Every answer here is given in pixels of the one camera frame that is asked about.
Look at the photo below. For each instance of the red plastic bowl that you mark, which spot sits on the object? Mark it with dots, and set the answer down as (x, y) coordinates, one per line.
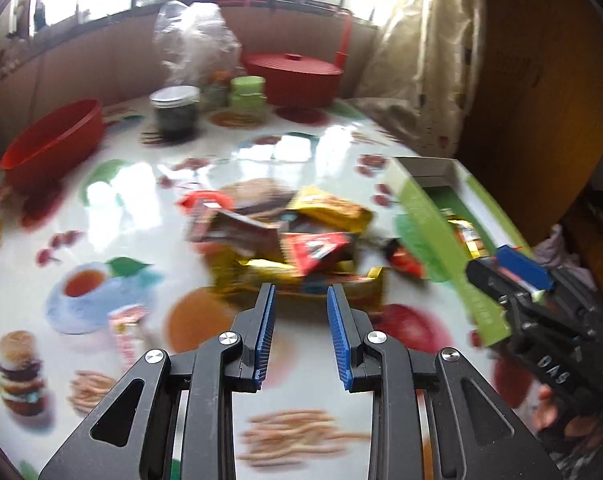
(56, 145)

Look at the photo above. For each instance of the printed food tablecloth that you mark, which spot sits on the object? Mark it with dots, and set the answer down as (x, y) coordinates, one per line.
(141, 240)

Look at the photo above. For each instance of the small jar orange lid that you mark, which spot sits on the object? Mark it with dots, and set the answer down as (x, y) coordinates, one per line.
(217, 87)

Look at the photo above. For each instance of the glass jar metal lid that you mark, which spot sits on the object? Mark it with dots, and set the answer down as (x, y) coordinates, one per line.
(175, 112)

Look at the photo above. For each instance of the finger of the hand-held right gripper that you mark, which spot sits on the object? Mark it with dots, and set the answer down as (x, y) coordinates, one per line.
(489, 277)
(524, 266)

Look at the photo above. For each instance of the green cardboard box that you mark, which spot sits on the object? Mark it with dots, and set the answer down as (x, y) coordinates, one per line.
(431, 240)

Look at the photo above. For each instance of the pink white snack packet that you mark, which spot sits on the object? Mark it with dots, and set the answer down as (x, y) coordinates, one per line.
(127, 332)

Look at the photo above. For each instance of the wooden wardrobe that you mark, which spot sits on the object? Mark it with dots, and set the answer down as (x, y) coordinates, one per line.
(531, 85)

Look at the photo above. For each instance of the long yellow snack packet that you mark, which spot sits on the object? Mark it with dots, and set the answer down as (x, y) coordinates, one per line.
(286, 282)

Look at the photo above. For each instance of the brown snack packet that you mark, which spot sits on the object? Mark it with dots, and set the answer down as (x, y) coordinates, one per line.
(236, 230)

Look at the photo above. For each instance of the white crumpled cloth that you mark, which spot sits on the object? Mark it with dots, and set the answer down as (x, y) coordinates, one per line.
(556, 252)

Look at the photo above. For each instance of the person's right hand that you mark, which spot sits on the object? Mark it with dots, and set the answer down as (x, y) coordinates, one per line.
(549, 412)

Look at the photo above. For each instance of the person's right forearm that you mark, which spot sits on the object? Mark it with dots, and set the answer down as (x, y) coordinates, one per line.
(594, 455)

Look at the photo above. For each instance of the cream printed curtain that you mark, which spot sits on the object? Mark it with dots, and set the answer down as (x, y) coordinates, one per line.
(421, 60)

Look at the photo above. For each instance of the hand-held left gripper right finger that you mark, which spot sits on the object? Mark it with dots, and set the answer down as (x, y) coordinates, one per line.
(339, 340)

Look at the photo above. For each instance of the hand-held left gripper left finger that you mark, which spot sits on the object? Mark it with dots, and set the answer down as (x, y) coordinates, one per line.
(265, 340)

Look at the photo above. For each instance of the clear plastic bag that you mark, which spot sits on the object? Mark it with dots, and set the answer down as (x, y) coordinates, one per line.
(196, 40)

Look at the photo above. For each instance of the red orange snack packet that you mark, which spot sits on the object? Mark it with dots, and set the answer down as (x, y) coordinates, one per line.
(204, 202)

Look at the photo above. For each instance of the red jelly cup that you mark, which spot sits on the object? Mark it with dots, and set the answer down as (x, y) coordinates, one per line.
(406, 261)

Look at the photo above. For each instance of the small red snack packet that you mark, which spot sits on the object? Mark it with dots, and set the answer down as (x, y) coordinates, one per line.
(316, 251)

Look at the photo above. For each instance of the gold snack packet red label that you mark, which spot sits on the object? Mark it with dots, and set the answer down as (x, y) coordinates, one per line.
(331, 210)

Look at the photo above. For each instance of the green plastic container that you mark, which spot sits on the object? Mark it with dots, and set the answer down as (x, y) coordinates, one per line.
(249, 100)
(249, 83)

